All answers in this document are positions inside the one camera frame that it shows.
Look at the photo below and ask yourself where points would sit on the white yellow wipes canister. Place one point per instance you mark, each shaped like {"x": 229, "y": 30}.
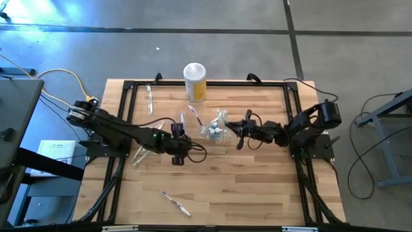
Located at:
{"x": 194, "y": 80}

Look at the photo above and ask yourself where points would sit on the purple white toothbrush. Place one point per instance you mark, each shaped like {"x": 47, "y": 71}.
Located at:
{"x": 175, "y": 203}

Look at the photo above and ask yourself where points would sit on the dark grey desk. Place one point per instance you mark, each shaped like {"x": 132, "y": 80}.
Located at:
{"x": 16, "y": 106}

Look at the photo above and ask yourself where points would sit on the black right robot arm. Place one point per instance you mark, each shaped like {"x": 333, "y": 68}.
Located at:
{"x": 299, "y": 124}

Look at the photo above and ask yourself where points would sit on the blue-grey metal table frame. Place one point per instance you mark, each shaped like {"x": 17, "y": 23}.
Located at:
{"x": 386, "y": 149}

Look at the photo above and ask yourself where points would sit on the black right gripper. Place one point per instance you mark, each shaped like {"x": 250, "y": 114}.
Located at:
{"x": 264, "y": 132}

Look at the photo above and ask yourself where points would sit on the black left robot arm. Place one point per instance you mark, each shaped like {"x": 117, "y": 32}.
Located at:
{"x": 122, "y": 132}

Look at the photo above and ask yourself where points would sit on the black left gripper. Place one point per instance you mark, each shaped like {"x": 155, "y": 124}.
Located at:
{"x": 176, "y": 145}

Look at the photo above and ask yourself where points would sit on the white booklet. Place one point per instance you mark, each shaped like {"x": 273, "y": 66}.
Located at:
{"x": 54, "y": 151}

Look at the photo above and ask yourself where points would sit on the blue toothbrush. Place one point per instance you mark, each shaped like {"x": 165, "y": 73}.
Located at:
{"x": 182, "y": 117}

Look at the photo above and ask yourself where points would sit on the black knob on desk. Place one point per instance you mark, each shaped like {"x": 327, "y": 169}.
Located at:
{"x": 8, "y": 133}

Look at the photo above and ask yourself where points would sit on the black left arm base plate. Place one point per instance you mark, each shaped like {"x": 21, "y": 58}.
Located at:
{"x": 90, "y": 152}

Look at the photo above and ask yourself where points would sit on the black floor bar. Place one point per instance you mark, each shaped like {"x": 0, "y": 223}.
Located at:
{"x": 17, "y": 71}

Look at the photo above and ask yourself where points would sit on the grey desk shelf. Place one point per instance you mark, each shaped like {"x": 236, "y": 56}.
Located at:
{"x": 51, "y": 206}

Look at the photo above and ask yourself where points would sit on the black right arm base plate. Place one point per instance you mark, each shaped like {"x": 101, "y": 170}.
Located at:
{"x": 326, "y": 152}

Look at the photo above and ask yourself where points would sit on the black aluminium table frame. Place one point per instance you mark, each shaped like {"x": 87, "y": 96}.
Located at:
{"x": 241, "y": 83}

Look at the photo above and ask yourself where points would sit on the silver metal bracket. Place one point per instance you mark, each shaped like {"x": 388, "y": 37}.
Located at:
{"x": 119, "y": 228}
{"x": 299, "y": 229}

